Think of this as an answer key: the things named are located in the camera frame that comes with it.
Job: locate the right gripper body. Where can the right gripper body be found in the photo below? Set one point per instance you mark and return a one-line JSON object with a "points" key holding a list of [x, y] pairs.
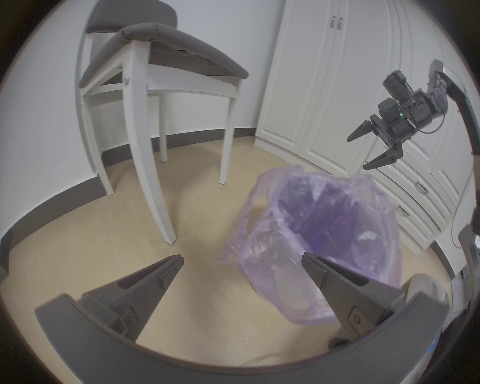
{"points": [[397, 133]]}

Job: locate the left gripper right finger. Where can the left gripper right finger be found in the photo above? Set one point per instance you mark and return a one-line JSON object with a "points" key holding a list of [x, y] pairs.
{"points": [[352, 300]]}

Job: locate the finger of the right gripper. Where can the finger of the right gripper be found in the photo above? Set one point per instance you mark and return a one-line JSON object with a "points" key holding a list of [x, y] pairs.
{"points": [[386, 159], [365, 130]]}

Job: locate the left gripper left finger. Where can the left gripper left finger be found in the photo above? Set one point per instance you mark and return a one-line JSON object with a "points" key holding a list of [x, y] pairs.
{"points": [[142, 296]]}

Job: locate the purple plastic bag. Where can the purple plastic bag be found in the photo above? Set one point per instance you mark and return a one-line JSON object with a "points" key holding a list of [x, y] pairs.
{"points": [[318, 225]]}

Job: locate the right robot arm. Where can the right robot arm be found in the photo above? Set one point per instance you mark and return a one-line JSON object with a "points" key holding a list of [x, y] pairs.
{"points": [[435, 101]]}

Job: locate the white wardrobe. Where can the white wardrobe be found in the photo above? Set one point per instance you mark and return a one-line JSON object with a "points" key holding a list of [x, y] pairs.
{"points": [[318, 93]]}

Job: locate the grey and white chair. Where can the grey and white chair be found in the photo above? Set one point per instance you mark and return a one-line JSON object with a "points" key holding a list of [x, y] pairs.
{"points": [[187, 41]]}

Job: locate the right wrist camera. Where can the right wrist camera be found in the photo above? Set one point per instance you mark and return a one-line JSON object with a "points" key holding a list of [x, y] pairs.
{"points": [[388, 110]]}

